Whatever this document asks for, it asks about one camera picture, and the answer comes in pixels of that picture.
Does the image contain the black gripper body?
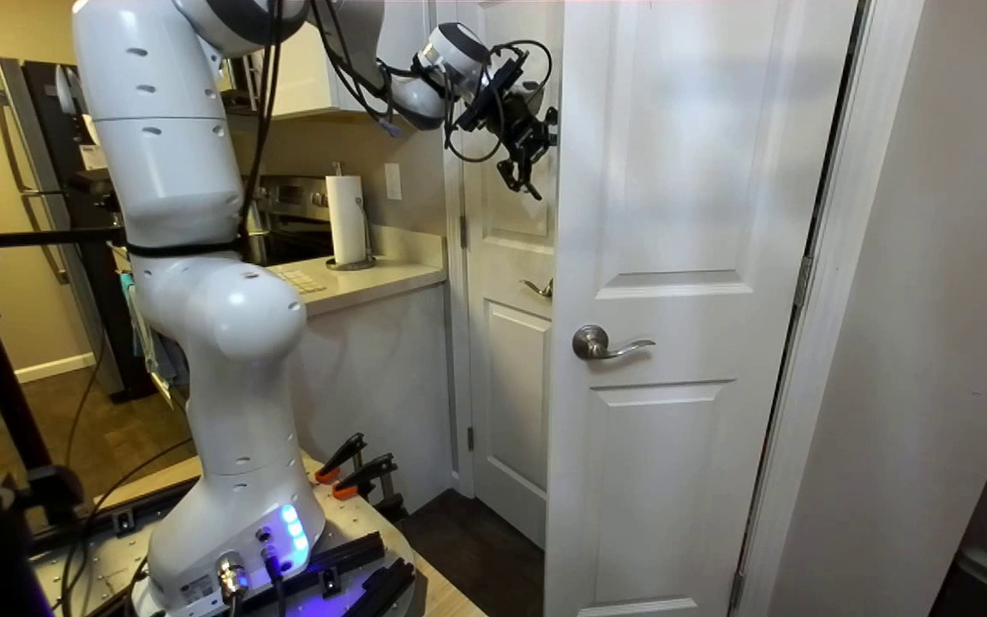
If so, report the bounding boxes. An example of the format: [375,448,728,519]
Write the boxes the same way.
[455,53,558,171]

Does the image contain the white pantry door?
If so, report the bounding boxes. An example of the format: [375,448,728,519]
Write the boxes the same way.
[545,0,860,617]
[462,155,558,547]

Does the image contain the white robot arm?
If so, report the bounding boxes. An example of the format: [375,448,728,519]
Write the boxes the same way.
[74,0,553,617]

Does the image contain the white paper towel roll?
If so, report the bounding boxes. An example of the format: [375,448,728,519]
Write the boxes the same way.
[325,177,371,268]

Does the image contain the white kitchen counter cabinet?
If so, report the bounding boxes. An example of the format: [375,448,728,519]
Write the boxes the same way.
[274,262,453,509]

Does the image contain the black orange clamp upper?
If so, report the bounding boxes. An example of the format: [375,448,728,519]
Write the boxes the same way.
[317,432,367,484]

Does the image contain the black orange clamp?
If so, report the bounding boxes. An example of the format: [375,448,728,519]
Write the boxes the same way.
[317,432,367,484]
[333,454,397,501]

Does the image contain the black orange clamp lower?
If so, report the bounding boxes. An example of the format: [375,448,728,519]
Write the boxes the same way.
[333,454,397,501]

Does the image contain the black refrigerator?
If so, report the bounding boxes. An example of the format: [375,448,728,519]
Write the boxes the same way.
[0,55,156,403]

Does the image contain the black tripod stand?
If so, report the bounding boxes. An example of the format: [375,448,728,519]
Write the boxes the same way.
[0,226,123,532]

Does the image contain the silver left door handle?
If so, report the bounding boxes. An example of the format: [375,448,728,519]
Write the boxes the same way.
[525,279,555,301]

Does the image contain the silver door handle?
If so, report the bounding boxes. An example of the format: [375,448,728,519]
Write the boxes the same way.
[572,325,654,368]
[525,279,555,301]

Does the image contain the silver right door handle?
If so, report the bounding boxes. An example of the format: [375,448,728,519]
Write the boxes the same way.
[572,325,654,368]

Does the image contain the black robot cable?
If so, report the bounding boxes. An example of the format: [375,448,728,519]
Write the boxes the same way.
[235,0,290,262]

